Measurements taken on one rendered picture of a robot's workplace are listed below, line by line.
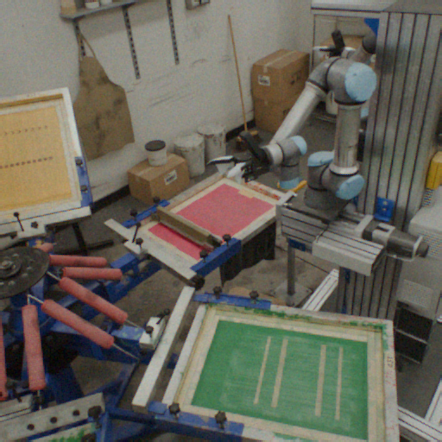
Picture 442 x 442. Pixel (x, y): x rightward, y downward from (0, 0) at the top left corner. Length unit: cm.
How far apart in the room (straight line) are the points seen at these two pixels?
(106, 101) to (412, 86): 293
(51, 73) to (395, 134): 286
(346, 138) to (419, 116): 29
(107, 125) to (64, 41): 77
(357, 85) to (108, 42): 293
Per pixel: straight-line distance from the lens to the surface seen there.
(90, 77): 417
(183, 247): 237
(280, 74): 529
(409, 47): 186
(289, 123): 178
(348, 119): 176
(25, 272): 191
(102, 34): 424
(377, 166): 206
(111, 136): 437
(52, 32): 403
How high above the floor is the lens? 243
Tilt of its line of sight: 36 degrees down
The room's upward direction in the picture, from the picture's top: 6 degrees counter-clockwise
